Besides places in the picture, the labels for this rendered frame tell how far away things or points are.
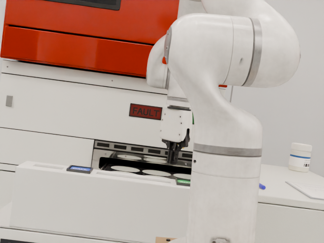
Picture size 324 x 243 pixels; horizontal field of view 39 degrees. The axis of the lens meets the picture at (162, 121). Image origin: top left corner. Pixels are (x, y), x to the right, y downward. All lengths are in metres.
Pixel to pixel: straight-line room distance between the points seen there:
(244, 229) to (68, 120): 1.04
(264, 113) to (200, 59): 2.52
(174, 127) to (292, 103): 2.00
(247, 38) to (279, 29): 0.06
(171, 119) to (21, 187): 0.52
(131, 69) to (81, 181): 0.65
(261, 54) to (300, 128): 2.57
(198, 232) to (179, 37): 0.32
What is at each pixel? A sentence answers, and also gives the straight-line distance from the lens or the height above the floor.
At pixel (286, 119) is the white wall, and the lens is 3.30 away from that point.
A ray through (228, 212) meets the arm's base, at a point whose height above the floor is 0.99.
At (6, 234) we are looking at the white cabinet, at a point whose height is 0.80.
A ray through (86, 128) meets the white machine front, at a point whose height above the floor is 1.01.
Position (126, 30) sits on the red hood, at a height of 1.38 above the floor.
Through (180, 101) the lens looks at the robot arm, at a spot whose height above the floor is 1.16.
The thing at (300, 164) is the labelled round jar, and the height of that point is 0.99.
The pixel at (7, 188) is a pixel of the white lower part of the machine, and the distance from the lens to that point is 1.78.
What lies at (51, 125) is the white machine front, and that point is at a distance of 1.71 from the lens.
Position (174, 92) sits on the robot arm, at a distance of 1.38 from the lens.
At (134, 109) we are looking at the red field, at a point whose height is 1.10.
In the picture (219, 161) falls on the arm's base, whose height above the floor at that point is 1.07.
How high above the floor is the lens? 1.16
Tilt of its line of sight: 3 degrees down
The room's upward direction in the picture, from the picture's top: 8 degrees clockwise
